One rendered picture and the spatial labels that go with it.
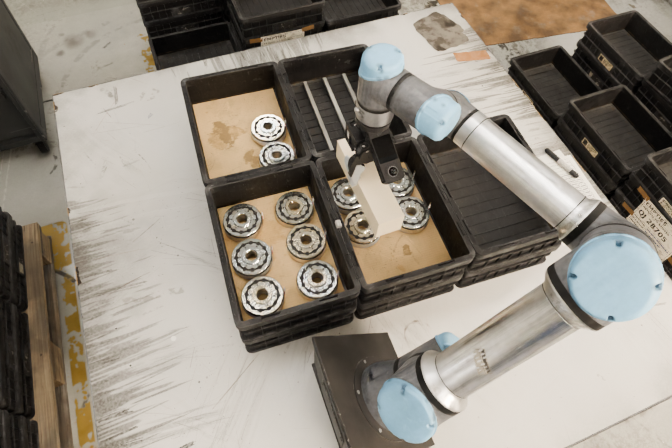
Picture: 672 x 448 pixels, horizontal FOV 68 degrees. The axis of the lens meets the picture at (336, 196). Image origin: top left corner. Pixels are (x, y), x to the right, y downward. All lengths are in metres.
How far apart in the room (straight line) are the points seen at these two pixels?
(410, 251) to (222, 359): 0.56
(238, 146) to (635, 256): 1.10
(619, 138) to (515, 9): 1.41
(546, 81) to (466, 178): 1.33
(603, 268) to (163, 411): 1.04
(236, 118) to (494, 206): 0.82
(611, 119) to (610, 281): 1.81
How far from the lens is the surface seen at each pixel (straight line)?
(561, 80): 2.81
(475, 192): 1.50
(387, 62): 0.87
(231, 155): 1.52
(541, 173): 0.95
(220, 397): 1.37
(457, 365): 0.91
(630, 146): 2.50
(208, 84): 1.62
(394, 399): 0.96
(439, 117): 0.84
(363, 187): 1.11
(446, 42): 2.11
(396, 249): 1.35
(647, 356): 1.64
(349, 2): 2.78
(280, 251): 1.33
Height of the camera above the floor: 2.03
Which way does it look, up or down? 58 degrees down
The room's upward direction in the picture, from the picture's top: 4 degrees clockwise
